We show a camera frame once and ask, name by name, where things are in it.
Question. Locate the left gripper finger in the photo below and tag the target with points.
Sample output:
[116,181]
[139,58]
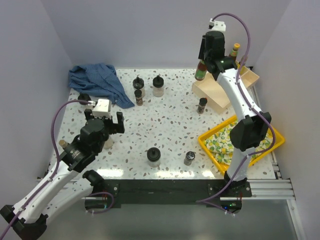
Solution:
[119,126]
[88,114]

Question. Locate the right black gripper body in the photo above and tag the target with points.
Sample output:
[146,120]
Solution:
[207,58]

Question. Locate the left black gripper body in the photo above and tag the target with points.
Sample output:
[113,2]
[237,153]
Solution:
[109,128]

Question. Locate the yellow cap sauce bottle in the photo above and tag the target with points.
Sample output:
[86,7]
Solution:
[201,71]

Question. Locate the red cap sauce bottle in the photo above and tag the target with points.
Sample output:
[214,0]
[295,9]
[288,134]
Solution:
[234,51]

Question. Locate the yellow oil bottle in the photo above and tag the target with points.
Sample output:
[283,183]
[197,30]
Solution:
[243,60]
[63,143]

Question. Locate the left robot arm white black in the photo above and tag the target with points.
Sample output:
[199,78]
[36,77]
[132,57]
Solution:
[67,181]

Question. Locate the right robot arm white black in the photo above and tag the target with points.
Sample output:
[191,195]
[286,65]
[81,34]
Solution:
[252,123]

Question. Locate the far left glass jar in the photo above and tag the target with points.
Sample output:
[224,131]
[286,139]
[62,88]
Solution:
[84,98]

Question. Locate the left front glass jar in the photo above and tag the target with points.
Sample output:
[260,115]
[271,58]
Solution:
[108,143]

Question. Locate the beige divided wooden tray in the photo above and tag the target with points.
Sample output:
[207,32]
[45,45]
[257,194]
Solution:
[217,99]

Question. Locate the blue checkered shirt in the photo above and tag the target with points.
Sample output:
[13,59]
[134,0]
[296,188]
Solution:
[99,80]

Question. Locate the black cap spice shaker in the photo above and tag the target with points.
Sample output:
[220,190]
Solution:
[138,97]

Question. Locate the front centre glass jar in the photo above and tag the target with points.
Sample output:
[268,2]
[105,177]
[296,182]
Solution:
[153,157]

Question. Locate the dark spice shaker near tray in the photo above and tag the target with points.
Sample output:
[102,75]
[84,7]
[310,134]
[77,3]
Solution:
[202,105]

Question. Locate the taped lid glass jar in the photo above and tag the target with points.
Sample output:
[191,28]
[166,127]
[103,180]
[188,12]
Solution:
[138,83]

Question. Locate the back right glass jar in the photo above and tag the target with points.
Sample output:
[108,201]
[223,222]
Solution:
[158,86]

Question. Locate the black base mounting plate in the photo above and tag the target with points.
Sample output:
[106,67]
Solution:
[152,192]

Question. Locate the yellow plastic tray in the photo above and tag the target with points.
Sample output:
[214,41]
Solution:
[222,168]

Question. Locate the small front spice jar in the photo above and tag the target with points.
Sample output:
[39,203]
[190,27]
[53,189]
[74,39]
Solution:
[189,158]

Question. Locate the lemon print cloth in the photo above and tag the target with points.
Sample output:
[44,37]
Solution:
[220,145]

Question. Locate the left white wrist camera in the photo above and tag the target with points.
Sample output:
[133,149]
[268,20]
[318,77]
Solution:
[101,108]

